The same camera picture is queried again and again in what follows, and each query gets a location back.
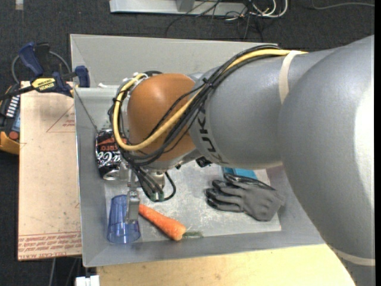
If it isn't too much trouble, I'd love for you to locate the pale grey metal gripper finger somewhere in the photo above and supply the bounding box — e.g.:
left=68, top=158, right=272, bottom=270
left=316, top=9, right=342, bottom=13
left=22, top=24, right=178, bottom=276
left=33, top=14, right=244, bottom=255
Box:
left=125, top=190, right=141, bottom=225

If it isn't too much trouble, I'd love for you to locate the clear blue plastic cup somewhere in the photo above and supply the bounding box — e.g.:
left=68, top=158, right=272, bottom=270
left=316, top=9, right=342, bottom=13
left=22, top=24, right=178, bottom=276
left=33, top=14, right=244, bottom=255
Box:
left=106, top=194, right=142, bottom=245

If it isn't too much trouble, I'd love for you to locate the orange toy carrot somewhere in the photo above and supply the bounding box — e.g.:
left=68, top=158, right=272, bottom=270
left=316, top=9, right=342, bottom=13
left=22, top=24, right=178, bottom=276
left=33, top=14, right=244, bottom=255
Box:
left=138, top=203, right=205, bottom=242

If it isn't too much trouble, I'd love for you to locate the grey metal bin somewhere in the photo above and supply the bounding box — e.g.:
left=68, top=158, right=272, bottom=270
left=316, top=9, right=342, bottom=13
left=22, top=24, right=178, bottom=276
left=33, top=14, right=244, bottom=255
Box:
left=70, top=33, right=328, bottom=268

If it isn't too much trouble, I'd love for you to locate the crushed black soda can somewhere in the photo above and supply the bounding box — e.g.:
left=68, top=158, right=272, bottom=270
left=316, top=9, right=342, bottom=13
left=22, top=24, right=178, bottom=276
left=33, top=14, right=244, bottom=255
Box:
left=95, top=128, right=129, bottom=181

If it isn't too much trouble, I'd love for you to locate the blue sponge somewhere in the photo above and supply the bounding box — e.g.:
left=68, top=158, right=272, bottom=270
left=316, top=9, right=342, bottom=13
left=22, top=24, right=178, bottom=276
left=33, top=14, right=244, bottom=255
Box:
left=221, top=166, right=258, bottom=180

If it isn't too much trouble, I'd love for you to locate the brown cardboard board red print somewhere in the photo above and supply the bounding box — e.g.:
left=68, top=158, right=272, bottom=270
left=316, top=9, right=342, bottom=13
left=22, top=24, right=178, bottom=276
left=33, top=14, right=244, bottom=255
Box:
left=17, top=80, right=83, bottom=262

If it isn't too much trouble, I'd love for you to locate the grey work glove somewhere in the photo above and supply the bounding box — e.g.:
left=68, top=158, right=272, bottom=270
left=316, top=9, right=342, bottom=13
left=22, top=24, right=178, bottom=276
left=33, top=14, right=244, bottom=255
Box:
left=205, top=173, right=287, bottom=222

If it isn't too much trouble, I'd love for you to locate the black cylinder on white bracket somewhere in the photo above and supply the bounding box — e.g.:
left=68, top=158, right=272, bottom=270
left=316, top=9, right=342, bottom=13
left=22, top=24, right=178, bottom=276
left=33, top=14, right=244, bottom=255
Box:
left=195, top=156, right=214, bottom=169

